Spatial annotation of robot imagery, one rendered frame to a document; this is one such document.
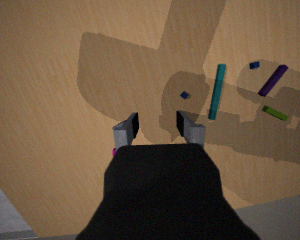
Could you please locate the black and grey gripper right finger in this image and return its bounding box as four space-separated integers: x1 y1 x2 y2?
176 110 205 149

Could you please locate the lime green rod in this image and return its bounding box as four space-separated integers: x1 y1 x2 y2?
262 106 289 121

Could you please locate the purple rod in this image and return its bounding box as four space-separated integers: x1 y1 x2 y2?
258 64 288 97

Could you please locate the turquoise rod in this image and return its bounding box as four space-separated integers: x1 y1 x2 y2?
208 64 226 120

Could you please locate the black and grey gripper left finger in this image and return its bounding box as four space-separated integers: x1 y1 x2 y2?
113 113 139 151

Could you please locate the small blue cube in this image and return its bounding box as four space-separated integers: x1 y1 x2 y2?
181 91 188 99
249 61 260 69

